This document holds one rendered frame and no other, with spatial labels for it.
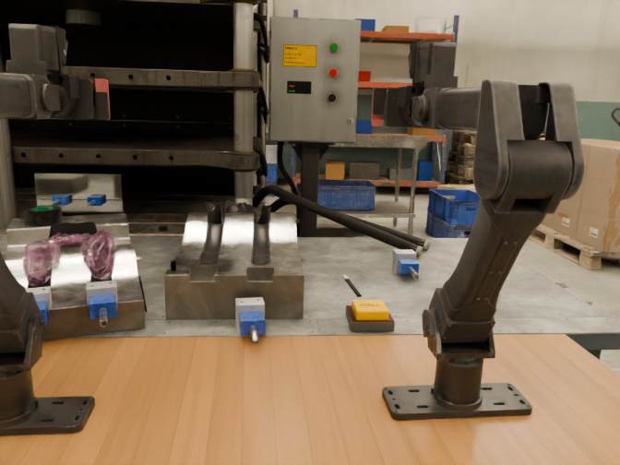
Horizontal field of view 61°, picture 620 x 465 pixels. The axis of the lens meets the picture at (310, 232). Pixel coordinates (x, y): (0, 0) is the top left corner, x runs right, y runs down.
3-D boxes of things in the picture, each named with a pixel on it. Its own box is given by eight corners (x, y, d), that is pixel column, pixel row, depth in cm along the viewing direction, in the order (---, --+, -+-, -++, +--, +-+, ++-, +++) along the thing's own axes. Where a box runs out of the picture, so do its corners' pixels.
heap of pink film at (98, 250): (120, 279, 104) (118, 240, 102) (17, 288, 97) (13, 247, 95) (114, 244, 127) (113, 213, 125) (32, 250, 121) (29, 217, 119)
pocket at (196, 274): (216, 293, 99) (216, 274, 98) (187, 293, 99) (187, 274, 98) (219, 285, 104) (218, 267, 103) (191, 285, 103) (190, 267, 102)
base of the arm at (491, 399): (384, 342, 76) (397, 366, 69) (517, 339, 78) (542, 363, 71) (380, 392, 77) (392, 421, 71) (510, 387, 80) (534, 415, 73)
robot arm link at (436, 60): (401, 45, 85) (424, 36, 74) (452, 47, 86) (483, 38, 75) (397, 118, 88) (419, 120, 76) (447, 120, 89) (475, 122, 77)
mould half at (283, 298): (303, 319, 102) (304, 252, 99) (165, 319, 100) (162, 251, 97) (291, 248, 150) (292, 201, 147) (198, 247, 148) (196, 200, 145)
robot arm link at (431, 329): (423, 304, 75) (435, 320, 70) (482, 304, 76) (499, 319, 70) (419, 345, 76) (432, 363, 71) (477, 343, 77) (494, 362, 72)
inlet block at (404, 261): (426, 287, 121) (428, 265, 120) (405, 287, 121) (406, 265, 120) (411, 269, 134) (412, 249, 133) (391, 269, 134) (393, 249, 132)
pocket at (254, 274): (274, 293, 100) (274, 275, 99) (245, 293, 100) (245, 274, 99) (273, 285, 105) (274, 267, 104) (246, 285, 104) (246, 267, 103)
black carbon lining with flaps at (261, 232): (271, 275, 106) (272, 229, 103) (190, 275, 104) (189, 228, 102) (270, 232, 139) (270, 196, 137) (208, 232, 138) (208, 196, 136)
